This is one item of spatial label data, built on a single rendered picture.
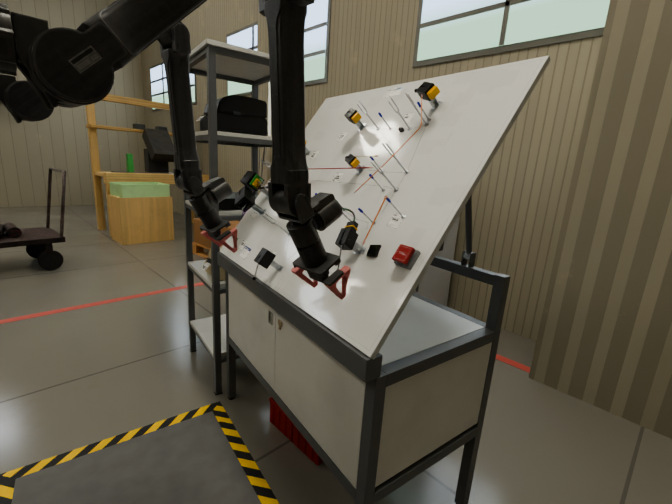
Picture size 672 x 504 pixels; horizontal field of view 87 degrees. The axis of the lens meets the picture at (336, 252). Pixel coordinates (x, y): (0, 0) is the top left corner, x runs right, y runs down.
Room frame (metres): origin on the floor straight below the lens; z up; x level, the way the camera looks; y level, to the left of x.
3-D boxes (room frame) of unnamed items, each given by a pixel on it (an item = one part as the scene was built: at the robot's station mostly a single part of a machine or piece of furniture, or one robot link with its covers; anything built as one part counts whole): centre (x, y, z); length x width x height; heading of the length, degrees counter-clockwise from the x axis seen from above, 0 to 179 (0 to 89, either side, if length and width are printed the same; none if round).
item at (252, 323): (1.53, 0.38, 0.60); 0.55 x 0.02 x 0.39; 36
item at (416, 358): (1.48, -0.02, 0.40); 1.18 x 0.60 x 0.80; 36
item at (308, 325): (1.29, 0.23, 0.83); 1.18 x 0.06 x 0.06; 36
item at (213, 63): (2.16, 0.62, 0.92); 0.61 x 0.51 x 1.85; 36
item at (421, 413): (1.48, -0.02, 0.60); 1.17 x 0.58 x 0.40; 36
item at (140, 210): (6.11, 3.06, 1.10); 1.73 x 1.52 x 2.20; 135
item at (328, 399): (1.08, 0.06, 0.60); 0.55 x 0.03 x 0.39; 36
